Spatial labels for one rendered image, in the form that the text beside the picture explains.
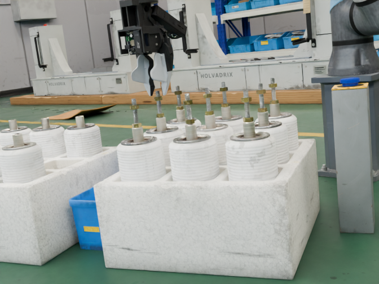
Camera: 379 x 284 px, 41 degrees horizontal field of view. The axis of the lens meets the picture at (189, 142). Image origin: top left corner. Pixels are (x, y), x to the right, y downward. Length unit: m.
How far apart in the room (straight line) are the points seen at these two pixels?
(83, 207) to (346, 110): 0.61
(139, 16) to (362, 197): 0.60
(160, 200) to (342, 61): 0.76
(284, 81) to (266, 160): 2.48
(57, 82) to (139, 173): 4.37
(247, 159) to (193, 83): 2.99
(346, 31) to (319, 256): 0.72
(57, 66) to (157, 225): 4.69
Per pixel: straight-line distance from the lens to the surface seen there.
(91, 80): 4.89
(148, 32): 1.10
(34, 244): 1.18
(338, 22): 1.55
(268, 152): 0.95
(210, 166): 0.99
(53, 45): 5.69
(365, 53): 1.55
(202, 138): 1.00
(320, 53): 3.33
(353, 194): 1.14
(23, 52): 8.07
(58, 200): 1.22
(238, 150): 0.94
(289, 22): 10.88
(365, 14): 1.46
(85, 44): 8.66
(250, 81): 3.57
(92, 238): 1.21
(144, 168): 1.03
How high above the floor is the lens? 0.43
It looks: 11 degrees down
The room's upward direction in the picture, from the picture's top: 6 degrees counter-clockwise
